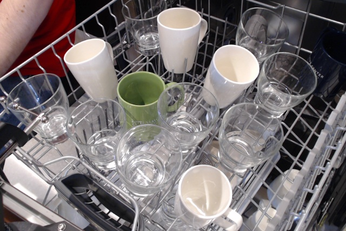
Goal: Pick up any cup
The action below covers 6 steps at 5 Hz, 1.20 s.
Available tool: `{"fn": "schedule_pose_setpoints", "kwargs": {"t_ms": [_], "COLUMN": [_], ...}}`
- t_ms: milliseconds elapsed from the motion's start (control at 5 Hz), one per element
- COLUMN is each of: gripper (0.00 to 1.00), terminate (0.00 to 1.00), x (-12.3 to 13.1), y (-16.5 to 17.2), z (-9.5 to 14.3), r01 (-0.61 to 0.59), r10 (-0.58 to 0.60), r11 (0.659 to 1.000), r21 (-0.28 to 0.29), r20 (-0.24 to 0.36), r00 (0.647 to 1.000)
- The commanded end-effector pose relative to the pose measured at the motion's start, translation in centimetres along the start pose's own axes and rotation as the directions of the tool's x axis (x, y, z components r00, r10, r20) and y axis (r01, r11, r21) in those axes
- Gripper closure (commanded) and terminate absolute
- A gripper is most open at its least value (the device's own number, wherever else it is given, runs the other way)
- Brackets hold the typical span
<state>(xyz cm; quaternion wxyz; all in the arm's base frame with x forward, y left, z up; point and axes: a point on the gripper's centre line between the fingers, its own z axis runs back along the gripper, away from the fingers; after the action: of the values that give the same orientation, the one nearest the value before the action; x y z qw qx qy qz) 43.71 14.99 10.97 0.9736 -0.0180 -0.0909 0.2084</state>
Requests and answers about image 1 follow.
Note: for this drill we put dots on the white ceramic mug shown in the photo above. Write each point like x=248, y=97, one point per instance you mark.
x=203, y=196
x=180, y=31
x=91, y=64
x=233, y=69

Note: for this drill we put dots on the person forearm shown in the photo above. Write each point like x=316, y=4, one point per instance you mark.
x=20, y=19

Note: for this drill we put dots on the clear glass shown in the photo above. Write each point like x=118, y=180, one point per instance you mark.
x=148, y=159
x=96, y=126
x=43, y=93
x=248, y=136
x=189, y=111
x=141, y=22
x=262, y=32
x=284, y=81

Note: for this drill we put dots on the green ceramic mug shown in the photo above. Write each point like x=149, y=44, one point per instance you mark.
x=138, y=93

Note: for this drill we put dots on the clear glass front centre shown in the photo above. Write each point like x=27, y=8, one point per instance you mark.
x=148, y=159

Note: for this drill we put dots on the clear glass front left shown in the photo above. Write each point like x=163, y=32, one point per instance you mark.
x=96, y=126

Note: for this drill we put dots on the clear glass front right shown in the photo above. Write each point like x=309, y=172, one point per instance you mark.
x=248, y=136

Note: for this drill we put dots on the clear glass back centre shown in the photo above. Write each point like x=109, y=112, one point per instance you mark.
x=141, y=22

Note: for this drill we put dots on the white ceramic mug front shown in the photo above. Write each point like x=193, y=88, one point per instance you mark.
x=203, y=196

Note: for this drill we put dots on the clear glass back right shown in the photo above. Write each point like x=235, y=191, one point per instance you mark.
x=262, y=32

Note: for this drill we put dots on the clear glass far left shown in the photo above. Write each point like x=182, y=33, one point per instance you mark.
x=43, y=93

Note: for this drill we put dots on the red shirt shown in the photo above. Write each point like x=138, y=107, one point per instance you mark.
x=60, y=19

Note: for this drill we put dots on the dark blue mug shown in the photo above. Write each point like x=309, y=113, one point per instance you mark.
x=328, y=61

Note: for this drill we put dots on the grey wire dishwasher rack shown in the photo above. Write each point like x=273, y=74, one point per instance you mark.
x=314, y=131

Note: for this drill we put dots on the black rack handle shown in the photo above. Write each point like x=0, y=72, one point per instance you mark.
x=104, y=210

